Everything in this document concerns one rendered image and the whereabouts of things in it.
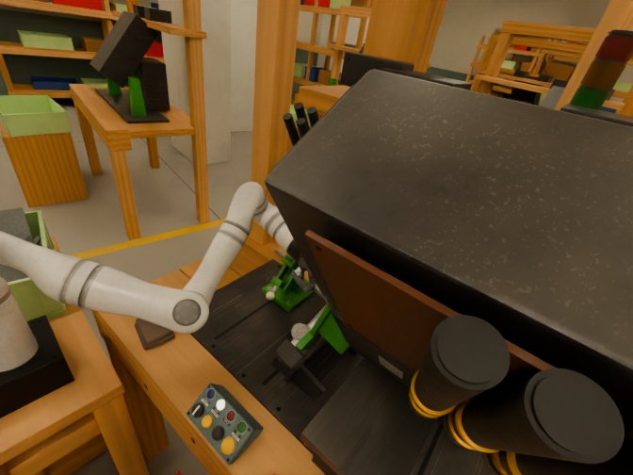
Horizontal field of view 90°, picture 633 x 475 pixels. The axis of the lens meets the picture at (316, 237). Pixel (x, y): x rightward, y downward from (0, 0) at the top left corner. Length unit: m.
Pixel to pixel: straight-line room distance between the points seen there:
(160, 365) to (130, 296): 0.27
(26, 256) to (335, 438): 0.66
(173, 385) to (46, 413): 0.28
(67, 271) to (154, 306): 0.17
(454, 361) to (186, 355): 0.83
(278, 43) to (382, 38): 0.35
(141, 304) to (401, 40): 0.80
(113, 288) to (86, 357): 0.37
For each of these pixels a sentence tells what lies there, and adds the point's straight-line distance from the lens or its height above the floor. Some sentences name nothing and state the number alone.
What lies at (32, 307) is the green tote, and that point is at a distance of 1.28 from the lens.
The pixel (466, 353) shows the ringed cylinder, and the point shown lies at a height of 1.53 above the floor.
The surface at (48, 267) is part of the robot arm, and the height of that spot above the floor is 1.21.
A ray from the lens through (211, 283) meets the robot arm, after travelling 0.81.
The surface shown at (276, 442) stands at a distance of 0.83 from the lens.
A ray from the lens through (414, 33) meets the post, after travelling 0.86.
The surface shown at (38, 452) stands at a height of 0.75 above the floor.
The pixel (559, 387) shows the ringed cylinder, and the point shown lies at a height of 1.54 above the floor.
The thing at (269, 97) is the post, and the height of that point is 1.46.
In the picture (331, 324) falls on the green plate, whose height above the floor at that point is 1.16.
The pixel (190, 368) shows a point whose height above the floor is 0.90.
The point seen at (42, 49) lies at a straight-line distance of 6.83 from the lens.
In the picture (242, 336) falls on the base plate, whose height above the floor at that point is 0.90.
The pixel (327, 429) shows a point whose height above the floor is 1.13.
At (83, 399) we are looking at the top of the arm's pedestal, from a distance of 1.02.
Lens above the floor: 1.66
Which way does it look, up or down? 33 degrees down
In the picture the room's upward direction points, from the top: 10 degrees clockwise
